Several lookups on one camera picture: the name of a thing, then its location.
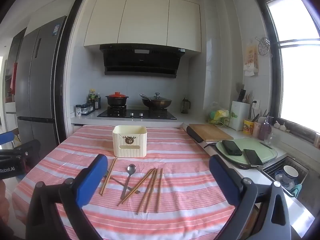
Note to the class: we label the garlic bulbs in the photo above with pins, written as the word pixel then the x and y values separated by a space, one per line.
pixel 280 126

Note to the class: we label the black smartphone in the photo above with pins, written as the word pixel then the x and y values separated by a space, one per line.
pixel 253 158
pixel 232 148

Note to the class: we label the black gas stove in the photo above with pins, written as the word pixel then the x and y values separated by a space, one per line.
pixel 140 115

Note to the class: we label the large metal spoon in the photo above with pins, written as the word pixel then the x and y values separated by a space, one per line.
pixel 116 180

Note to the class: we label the printed wall hanging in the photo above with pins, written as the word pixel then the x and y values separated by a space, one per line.
pixel 250 60

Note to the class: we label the hanging metal steamer rack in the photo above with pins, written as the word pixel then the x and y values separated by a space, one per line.
pixel 263 47

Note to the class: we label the wooden chopstick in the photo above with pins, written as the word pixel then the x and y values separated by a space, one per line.
pixel 136 186
pixel 151 190
pixel 146 191
pixel 110 175
pixel 106 180

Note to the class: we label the dark sauce bottle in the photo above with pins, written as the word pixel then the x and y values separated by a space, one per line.
pixel 97 102

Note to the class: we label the wooden cutting board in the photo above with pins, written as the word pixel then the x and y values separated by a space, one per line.
pixel 210 132

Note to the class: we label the blue white bowl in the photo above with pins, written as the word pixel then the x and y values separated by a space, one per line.
pixel 290 173

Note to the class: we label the kitchen knives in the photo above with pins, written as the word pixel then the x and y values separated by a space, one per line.
pixel 242 95

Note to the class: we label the black range hood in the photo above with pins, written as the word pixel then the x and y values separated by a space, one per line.
pixel 140 62

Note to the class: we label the purple soap bottle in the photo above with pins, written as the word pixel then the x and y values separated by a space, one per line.
pixel 264 130

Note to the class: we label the white wall cabinets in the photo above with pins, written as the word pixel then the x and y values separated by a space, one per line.
pixel 145 20

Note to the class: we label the teal dish cloth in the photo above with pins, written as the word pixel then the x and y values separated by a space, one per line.
pixel 297 191

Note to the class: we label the red hanging cloth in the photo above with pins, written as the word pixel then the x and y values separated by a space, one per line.
pixel 14 76

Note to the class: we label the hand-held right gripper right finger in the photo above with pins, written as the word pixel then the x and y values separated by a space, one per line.
pixel 223 177

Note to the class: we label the pink striped tablecloth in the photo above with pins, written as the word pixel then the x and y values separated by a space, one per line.
pixel 175 155

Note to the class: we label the wok with glass lid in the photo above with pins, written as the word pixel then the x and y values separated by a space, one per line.
pixel 156 103

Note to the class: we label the green cap sauce bottle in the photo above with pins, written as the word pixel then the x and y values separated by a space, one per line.
pixel 92 96

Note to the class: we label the steel sink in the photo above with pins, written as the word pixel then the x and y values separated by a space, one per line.
pixel 272 170

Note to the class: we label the cream ribbed storage box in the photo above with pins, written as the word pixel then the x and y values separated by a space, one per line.
pixel 140 150

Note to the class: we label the white wall socket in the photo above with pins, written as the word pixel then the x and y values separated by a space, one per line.
pixel 255 105

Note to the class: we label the yellow green plastic bags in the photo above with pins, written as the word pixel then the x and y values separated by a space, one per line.
pixel 218 115

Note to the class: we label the glass french press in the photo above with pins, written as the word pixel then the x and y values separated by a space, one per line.
pixel 185 106

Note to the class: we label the small metal spoon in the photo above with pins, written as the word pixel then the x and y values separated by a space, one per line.
pixel 131 168

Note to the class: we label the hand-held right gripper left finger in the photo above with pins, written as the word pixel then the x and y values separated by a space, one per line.
pixel 91 177

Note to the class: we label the black clay pot red lid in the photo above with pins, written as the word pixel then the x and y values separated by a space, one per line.
pixel 117 100

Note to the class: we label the grey refrigerator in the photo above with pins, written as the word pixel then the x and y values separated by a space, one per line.
pixel 40 80

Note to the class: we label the white label spice jar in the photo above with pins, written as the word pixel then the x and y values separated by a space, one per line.
pixel 78 111

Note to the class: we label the white knife block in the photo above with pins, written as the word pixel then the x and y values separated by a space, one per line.
pixel 238 117

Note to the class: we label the light green cutting board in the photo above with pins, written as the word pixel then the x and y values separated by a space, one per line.
pixel 252 145

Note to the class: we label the yellow printed cup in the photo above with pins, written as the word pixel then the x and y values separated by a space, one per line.
pixel 248 128

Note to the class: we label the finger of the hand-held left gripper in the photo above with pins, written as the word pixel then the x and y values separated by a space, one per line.
pixel 6 138
pixel 28 147

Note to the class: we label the window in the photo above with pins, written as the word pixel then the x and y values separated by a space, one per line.
pixel 297 80

